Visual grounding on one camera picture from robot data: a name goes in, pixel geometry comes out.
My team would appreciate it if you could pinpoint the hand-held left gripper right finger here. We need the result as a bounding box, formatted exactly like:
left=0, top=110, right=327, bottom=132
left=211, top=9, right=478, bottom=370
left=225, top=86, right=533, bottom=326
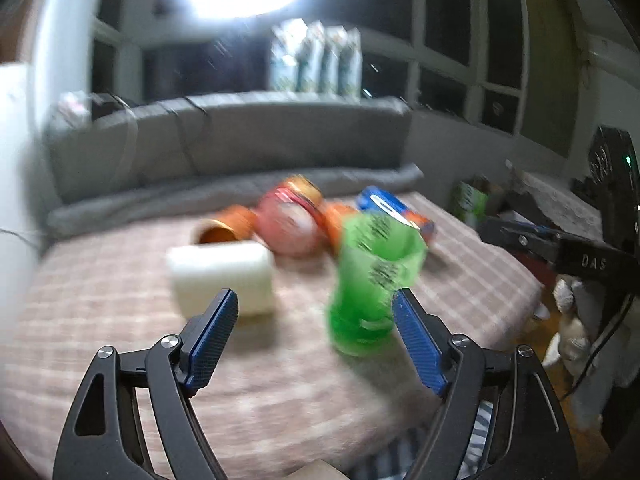
left=391, top=287, right=581, bottom=480

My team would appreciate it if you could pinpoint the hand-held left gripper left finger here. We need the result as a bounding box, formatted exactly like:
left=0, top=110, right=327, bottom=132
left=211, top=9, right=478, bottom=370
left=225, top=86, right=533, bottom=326
left=52, top=287, right=240, bottom=480

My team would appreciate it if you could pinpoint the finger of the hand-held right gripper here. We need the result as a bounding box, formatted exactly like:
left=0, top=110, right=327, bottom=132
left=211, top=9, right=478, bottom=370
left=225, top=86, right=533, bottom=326
left=500, top=221, right=565, bottom=244
left=477, top=217, right=563, bottom=272

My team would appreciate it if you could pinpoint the translucent green plastic cup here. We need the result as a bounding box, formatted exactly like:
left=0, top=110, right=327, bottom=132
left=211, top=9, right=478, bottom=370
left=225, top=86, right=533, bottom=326
left=326, top=211, right=429, bottom=358

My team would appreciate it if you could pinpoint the white cup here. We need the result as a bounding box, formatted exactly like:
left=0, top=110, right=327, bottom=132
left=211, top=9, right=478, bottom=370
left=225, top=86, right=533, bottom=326
left=166, top=241, right=277, bottom=322

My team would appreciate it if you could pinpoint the orange cup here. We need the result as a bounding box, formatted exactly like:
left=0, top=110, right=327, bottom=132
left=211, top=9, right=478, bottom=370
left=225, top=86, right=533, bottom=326
left=321, top=202, right=359, bottom=252
left=194, top=205, right=259, bottom=245

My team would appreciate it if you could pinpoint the light patterned cloth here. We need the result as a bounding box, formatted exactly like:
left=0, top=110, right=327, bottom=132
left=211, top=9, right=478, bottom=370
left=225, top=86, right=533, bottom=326
left=506, top=160, right=604, bottom=234

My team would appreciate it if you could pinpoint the green box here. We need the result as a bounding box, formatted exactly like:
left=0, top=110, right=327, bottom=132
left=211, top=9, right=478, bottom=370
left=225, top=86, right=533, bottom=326
left=452, top=177, right=491, bottom=231

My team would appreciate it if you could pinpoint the white plush toy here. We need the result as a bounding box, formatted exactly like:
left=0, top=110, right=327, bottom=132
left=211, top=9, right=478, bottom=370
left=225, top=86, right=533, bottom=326
left=541, top=277, right=602, bottom=377

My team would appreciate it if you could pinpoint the striped cloth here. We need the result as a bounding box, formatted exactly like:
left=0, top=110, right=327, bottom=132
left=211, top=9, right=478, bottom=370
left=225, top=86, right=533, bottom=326
left=350, top=399, right=497, bottom=480

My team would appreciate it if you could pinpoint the red round can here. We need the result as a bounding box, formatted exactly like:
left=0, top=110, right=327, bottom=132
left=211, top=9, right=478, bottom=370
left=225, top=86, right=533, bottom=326
left=256, top=175, right=327, bottom=259

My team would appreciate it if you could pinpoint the blue can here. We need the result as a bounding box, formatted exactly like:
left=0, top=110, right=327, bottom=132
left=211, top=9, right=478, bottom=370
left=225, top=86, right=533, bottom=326
left=356, top=186, right=437, bottom=247

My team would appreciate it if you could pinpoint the grey bolster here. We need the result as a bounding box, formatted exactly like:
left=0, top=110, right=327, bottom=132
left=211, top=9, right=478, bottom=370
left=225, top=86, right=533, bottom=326
left=47, top=164, right=426, bottom=239

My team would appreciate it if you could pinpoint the tan cardboard piece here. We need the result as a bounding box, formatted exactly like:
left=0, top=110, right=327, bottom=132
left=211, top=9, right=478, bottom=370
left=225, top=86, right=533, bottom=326
left=285, top=461, right=352, bottom=480

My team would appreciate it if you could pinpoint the white framed window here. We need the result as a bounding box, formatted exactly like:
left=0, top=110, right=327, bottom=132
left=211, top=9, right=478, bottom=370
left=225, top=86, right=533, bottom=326
left=91, top=0, right=532, bottom=137

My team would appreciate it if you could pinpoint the grey sofa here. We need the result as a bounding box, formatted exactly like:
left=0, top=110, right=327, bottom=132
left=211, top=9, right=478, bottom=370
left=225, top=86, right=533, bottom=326
left=44, top=92, right=414, bottom=207

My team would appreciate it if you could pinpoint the black cable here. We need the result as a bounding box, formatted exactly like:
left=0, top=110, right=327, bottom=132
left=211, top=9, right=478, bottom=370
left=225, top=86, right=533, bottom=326
left=557, top=294, right=637, bottom=402

